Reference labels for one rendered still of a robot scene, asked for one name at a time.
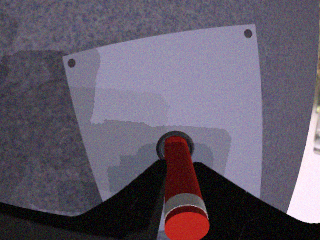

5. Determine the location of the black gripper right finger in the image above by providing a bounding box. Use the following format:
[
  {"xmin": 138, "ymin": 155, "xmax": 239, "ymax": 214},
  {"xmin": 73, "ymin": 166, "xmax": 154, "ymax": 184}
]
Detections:
[{"xmin": 192, "ymin": 161, "xmax": 320, "ymax": 240}]

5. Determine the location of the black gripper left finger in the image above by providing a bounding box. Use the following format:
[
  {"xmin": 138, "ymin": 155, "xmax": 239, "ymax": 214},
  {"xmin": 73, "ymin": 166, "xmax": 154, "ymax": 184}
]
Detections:
[{"xmin": 0, "ymin": 160, "xmax": 167, "ymax": 240}]

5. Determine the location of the red cylindrical peg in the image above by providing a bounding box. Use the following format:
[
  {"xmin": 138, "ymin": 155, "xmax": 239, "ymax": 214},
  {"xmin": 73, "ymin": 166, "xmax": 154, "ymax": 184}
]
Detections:
[{"xmin": 164, "ymin": 136, "xmax": 209, "ymax": 240}]

